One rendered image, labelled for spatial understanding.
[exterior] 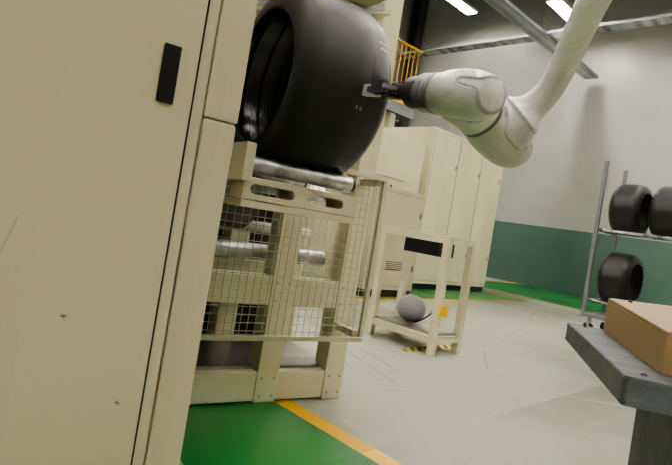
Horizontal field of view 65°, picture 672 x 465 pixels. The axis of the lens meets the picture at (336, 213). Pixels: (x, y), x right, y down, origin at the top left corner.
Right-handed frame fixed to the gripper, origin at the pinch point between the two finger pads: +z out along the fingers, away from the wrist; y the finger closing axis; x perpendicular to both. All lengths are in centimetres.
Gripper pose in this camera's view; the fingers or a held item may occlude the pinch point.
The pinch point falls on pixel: (372, 90)
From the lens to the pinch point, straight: 140.7
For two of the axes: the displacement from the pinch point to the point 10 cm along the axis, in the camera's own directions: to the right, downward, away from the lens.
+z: -5.2, -2.2, 8.3
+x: -2.4, 9.7, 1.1
